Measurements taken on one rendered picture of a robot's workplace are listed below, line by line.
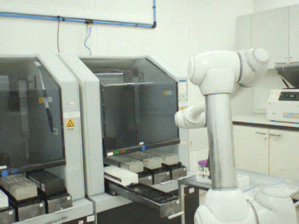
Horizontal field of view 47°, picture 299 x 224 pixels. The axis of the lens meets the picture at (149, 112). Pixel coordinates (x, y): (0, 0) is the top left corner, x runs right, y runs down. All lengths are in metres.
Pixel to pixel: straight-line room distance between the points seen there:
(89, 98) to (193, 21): 2.36
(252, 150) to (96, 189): 2.52
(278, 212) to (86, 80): 1.25
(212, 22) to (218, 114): 3.09
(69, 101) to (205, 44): 2.57
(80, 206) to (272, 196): 1.07
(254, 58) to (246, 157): 3.03
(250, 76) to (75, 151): 1.10
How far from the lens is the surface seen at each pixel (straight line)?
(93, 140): 2.08
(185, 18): 4.07
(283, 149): 4.04
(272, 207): 1.41
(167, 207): 1.79
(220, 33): 4.47
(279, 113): 4.01
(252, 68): 1.41
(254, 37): 4.54
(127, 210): 2.20
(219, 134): 1.35
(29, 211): 1.92
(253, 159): 4.29
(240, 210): 1.37
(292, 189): 2.00
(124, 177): 2.02
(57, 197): 1.96
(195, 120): 1.83
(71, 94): 2.00
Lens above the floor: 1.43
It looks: 6 degrees down
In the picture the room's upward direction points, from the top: 2 degrees counter-clockwise
